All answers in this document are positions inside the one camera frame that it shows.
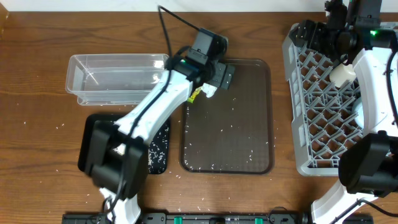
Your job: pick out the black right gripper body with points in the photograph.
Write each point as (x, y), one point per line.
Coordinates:
(331, 39)

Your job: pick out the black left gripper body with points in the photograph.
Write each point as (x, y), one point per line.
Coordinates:
(217, 72)

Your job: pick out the white tissue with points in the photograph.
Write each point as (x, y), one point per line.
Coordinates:
(209, 90)

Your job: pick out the yellow green snack wrapper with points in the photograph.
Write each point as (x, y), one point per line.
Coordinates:
(192, 97)

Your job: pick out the cream cup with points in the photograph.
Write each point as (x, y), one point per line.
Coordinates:
(342, 75)

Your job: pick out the light blue bowl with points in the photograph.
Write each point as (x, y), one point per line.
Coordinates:
(358, 110)

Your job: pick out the pile of rice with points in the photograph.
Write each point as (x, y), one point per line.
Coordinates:
(159, 149)

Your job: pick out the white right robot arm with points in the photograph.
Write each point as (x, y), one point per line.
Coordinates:
(368, 170)

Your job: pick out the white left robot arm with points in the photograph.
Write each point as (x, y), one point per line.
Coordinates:
(115, 153)

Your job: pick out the grey dishwasher rack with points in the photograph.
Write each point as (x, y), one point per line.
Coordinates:
(323, 125)

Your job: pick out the brown serving tray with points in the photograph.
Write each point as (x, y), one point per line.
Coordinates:
(232, 131)

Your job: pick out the black tray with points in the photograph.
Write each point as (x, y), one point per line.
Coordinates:
(90, 121)

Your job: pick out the clear plastic bin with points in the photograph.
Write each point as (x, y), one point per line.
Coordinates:
(94, 62)

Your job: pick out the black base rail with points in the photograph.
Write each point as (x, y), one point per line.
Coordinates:
(161, 218)

